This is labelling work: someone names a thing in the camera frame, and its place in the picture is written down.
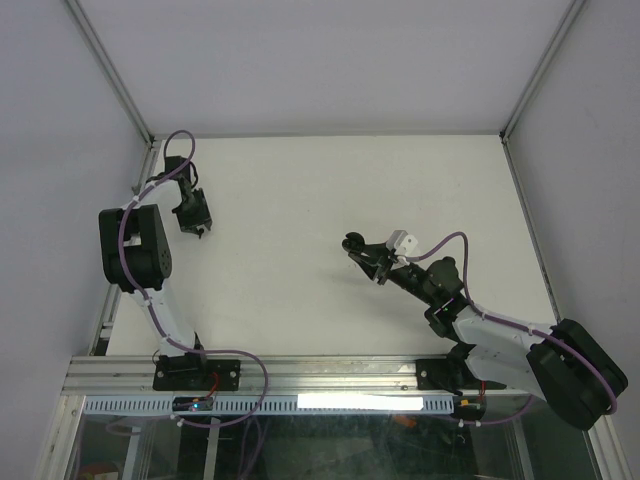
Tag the black charging case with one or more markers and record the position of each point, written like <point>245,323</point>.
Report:
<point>353,243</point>

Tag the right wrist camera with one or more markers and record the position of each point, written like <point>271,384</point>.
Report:
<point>401,245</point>

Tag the aluminium frame post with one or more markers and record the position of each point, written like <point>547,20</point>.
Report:
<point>96,47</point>
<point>556,41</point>

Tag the grey slotted cable duct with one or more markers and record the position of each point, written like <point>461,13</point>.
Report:
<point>230,405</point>

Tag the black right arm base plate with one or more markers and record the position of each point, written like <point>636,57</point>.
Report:
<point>441,373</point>

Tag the aluminium frame post right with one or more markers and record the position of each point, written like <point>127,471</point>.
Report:
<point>556,41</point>

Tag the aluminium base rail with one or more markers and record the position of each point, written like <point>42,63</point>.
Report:
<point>275,375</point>

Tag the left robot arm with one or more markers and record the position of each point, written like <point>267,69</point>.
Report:
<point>136,254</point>

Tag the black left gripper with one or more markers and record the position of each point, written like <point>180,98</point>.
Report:
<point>191,223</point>

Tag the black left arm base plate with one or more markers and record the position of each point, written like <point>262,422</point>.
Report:
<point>191,373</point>

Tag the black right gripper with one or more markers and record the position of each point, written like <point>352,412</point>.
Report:
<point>377,250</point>

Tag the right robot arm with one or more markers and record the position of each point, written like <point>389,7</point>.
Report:
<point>561,364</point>

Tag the aluminium frame post left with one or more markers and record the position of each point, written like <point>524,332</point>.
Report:
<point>96,47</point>

